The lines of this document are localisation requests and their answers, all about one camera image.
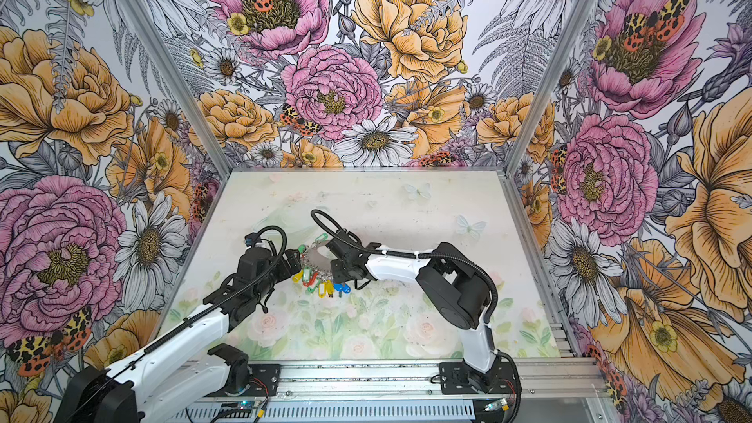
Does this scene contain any aluminium front rail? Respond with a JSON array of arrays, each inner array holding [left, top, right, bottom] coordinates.
[[163, 358, 619, 422]]

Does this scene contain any green circuit board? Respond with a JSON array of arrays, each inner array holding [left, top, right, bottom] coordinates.
[[484, 398, 510, 412], [221, 399, 268, 421]]

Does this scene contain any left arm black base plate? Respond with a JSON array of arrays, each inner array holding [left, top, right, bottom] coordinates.
[[207, 363, 282, 398]]

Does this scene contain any green circuit board left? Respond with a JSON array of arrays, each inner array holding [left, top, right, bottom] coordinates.
[[221, 399, 268, 421]]

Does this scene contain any green circuit board right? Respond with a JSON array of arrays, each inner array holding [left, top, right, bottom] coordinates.
[[484, 398, 510, 412]]

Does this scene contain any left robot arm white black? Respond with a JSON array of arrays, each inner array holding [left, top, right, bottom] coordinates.
[[54, 232, 302, 422]]

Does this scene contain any black corrugated cable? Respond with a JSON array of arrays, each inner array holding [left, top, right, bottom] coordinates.
[[309, 208, 501, 325], [75, 224, 289, 389]]

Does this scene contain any right aluminium corner post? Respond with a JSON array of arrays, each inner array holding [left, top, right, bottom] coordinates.
[[504, 0, 597, 178]]

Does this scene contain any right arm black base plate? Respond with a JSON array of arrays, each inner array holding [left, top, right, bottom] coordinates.
[[439, 356, 522, 395]]

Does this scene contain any left black corrugated cable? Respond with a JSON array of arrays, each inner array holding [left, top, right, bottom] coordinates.
[[75, 224, 289, 389]]

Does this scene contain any bunch of coloured key tags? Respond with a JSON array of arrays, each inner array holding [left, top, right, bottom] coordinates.
[[292, 233, 352, 299]]

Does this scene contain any right black corrugated cable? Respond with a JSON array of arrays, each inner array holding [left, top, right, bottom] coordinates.
[[309, 208, 501, 325]]

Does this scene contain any aluminium corner post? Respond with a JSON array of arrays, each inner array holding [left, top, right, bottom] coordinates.
[[117, 0, 232, 181], [504, 0, 597, 178]]

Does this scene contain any left aluminium corner post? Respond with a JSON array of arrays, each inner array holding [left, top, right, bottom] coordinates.
[[117, 0, 232, 181]]

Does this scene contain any metal key organizer plate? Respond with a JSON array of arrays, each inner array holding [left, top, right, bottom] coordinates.
[[299, 240, 335, 282]]

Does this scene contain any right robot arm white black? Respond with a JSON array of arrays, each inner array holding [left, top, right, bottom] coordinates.
[[326, 229, 499, 393]]

